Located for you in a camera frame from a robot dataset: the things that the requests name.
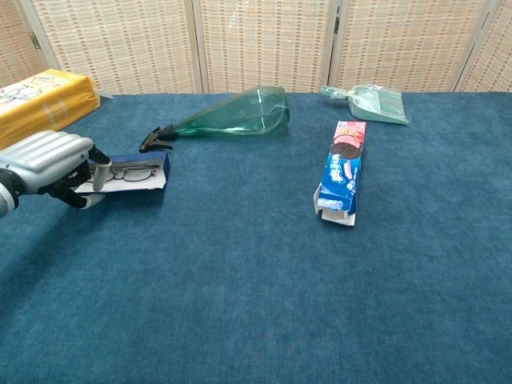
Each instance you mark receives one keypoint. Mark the bamboo folding screen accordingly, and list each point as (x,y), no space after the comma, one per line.
(264,44)

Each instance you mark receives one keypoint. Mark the green spray bottle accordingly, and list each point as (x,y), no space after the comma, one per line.
(240,116)

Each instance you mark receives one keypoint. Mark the black eyeglasses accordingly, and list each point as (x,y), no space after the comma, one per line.
(138,175)

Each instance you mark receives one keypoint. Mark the yellow cartoon tissue pack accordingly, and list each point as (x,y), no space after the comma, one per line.
(40,108)

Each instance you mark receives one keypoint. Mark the blue felt table cover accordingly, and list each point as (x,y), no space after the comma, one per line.
(280,300)

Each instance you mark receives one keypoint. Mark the green dustpan brush set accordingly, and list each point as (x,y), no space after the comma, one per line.
(380,106)

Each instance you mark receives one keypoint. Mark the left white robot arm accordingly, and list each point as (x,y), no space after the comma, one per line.
(6,196)

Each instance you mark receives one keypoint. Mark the slim blue Oreo box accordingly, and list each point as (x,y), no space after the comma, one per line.
(342,168)

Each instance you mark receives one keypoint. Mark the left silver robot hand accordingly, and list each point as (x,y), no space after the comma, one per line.
(44,156)

